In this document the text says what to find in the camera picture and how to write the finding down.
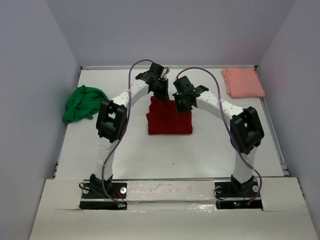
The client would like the green t shirt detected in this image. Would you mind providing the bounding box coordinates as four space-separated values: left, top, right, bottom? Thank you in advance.
62 85 109 124

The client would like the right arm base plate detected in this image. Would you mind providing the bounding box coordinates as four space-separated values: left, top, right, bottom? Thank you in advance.
213 180 263 210

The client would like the red t shirt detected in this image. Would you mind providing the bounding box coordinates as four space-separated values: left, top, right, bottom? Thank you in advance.
146 96 193 135

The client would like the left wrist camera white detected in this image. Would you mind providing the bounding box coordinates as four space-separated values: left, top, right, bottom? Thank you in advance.
161 67 170 78

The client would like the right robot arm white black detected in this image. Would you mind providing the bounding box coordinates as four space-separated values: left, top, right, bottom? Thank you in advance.
173 76 265 200

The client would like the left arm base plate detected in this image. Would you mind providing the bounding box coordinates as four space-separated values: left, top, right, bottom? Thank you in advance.
78 181 128 211

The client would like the pink folded t shirt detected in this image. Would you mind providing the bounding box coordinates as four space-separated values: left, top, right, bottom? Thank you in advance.
221 67 265 99

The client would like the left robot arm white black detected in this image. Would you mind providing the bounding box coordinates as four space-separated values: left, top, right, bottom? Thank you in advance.
89 61 170 203

